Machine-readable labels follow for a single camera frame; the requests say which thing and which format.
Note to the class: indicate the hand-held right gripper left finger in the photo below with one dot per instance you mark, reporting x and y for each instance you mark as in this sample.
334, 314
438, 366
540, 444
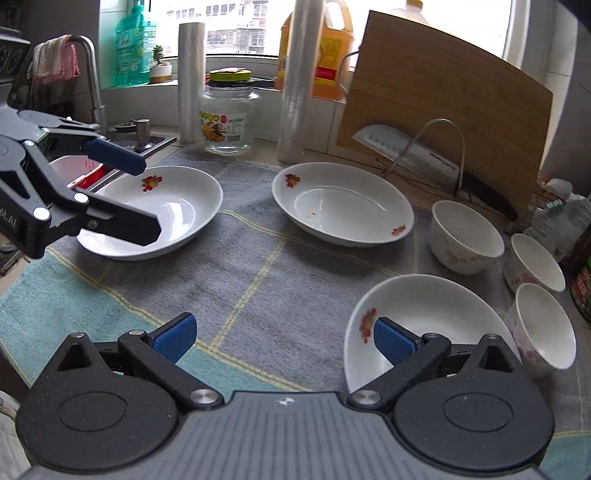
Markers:
175, 339

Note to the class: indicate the window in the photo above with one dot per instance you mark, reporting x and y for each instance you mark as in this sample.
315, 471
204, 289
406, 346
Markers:
231, 27

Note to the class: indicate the bamboo cutting board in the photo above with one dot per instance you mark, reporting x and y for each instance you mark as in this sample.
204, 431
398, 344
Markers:
438, 78

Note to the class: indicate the oil bottle yellow cap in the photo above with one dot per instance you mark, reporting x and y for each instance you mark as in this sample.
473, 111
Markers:
415, 11

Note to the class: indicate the red basin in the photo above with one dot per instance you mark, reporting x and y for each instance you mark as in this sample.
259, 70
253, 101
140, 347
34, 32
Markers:
92, 177

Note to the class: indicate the grey teal checked cloth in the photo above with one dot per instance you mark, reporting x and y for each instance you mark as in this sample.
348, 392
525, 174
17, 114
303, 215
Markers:
277, 286

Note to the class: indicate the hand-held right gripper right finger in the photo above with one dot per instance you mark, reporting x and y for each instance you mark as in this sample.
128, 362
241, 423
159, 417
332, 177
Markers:
392, 341

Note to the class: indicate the white colander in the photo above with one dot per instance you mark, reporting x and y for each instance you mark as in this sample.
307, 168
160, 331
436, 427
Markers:
69, 164

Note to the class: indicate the small potted plant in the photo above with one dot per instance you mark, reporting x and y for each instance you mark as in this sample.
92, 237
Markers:
160, 71

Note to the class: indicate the pink dish cloth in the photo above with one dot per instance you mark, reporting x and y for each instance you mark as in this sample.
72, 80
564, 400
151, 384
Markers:
53, 57

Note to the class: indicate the white plastic bag roll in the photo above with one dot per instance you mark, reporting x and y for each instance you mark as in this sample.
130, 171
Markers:
191, 83

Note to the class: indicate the clear plastic wrap roll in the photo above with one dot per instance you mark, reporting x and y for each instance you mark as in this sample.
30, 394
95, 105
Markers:
300, 83

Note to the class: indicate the large orange oil bottle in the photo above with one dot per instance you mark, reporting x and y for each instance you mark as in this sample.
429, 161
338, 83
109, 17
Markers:
332, 50

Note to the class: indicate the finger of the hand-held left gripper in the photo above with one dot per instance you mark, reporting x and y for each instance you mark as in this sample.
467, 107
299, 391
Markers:
115, 157
124, 226

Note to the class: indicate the white garment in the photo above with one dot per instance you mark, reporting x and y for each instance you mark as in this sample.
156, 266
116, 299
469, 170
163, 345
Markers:
9, 438

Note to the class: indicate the metal faucet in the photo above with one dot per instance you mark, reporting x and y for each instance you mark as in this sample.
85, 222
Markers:
92, 78

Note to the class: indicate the white food packet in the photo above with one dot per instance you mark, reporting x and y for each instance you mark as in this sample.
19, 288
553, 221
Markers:
554, 221

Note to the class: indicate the white floral plate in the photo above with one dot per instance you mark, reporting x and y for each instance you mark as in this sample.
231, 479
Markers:
184, 207
341, 203
438, 309

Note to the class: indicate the white floral bowl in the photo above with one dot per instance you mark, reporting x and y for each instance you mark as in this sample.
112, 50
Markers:
466, 230
535, 263
545, 323

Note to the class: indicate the glass jar yellow green lid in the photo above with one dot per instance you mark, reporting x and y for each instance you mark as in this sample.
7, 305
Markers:
231, 120

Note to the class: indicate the green detergent bottle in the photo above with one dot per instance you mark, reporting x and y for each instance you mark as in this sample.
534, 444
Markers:
134, 50

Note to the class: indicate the small sauce jar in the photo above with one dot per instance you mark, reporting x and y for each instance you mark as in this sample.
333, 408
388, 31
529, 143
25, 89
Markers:
582, 290

